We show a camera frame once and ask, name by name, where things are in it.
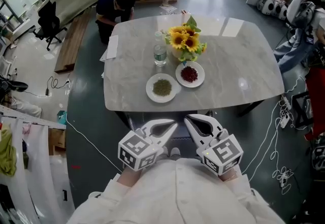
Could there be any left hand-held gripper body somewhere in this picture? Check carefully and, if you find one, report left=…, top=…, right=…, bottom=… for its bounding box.
left=118, top=122, right=165, bottom=172

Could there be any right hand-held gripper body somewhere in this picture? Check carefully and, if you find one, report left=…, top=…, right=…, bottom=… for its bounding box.
left=197, top=128, right=244, bottom=176

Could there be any person's left forearm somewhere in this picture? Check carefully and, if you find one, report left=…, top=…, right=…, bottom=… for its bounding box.
left=100, top=167, right=143, bottom=208

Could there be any person's right forearm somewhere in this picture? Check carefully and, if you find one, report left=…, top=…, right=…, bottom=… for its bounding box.
left=218, top=169, right=259, bottom=206

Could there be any grey marble table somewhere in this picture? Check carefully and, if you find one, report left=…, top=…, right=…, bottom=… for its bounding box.
left=103, top=14, right=285, bottom=127

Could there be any black office chair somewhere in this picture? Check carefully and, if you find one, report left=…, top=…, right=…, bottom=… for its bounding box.
left=32, top=1, right=68, bottom=51

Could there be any white plate of green beans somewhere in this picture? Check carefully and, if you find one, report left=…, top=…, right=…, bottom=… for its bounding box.
left=145, top=73, right=178, bottom=104

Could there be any person's white shirt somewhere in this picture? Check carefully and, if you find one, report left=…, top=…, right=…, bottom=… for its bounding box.
left=66, top=158, right=286, bottom=224

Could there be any white plate of red beans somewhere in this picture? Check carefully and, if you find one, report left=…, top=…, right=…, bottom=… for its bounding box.
left=175, top=60, right=206, bottom=88

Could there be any clear plastic water bottle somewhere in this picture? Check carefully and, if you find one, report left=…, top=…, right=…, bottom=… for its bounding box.
left=153, top=31, right=168, bottom=67

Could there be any brown cardboard box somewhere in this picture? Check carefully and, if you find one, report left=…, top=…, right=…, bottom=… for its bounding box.
left=48, top=127, right=67, bottom=156

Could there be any sunflower bouquet in pot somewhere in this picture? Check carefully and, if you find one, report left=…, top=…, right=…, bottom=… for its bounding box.
left=162, top=16, right=208, bottom=62

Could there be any white paper sheet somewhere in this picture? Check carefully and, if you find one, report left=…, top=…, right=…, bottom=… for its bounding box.
left=106, top=35, right=119, bottom=60

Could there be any white metal shelving unit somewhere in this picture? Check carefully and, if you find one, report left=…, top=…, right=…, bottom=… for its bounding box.
left=0, top=105, right=77, bottom=224

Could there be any white round robot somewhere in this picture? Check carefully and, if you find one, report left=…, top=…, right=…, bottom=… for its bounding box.
left=271, top=2, right=282, bottom=18
left=278, top=6, right=289, bottom=20
left=256, top=0, right=275, bottom=15

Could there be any green cloth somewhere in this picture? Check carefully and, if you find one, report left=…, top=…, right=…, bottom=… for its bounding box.
left=0, top=122, right=17, bottom=177

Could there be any black power adapter cable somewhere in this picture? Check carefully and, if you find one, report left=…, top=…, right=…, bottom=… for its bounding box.
left=45, top=76, right=70, bottom=97

